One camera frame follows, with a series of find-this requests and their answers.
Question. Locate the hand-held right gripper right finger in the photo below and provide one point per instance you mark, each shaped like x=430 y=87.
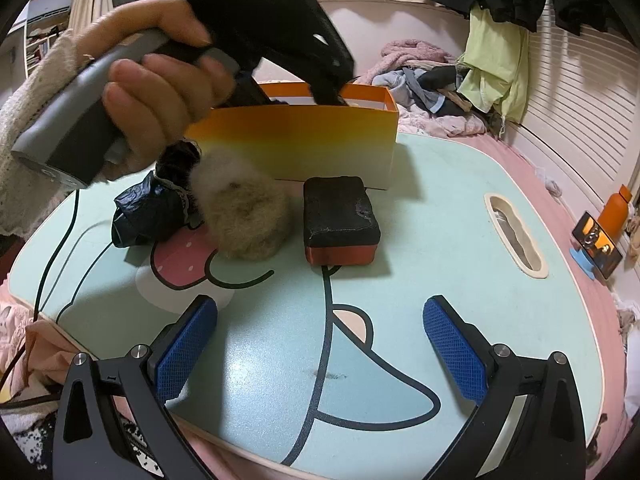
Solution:
x=455 y=355

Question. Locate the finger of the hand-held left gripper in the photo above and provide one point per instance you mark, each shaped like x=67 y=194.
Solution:
x=327 y=85

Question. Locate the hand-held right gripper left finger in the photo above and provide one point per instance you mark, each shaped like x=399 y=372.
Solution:
x=187 y=350

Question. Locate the orange cardboard box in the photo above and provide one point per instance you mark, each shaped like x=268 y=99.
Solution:
x=300 y=140

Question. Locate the black lace scrunchie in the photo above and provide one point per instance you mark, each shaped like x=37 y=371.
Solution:
x=150 y=205

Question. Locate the fluffy beige scrunchie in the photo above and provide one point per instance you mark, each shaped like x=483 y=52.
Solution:
x=245 y=210

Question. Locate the person's left hand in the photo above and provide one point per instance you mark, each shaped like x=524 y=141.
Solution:
x=150 y=15

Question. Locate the pile of dark clothes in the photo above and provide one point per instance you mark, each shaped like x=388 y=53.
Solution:
x=430 y=90

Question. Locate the black white patterned cloth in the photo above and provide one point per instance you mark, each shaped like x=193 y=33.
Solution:
x=135 y=440

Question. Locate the black red block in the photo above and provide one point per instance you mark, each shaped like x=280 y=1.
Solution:
x=340 y=210

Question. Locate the blue phone stand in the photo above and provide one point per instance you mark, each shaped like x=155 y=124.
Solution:
x=582 y=261

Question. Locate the lime green garment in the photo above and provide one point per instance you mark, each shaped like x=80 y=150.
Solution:
x=492 y=55

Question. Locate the narrow beige curtain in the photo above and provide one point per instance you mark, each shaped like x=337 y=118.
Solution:
x=95 y=0

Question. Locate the small crumpled wrapper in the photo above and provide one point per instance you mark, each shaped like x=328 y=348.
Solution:
x=551 y=186

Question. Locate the orange water bottle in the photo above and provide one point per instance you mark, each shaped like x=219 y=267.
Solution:
x=614 y=215

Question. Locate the white air conditioner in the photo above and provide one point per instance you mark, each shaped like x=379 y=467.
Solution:
x=47 y=7

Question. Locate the white shelf unit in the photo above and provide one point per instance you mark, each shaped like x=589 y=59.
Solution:
x=42 y=50

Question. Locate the white slatted closet doors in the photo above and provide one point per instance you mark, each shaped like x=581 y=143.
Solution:
x=575 y=110

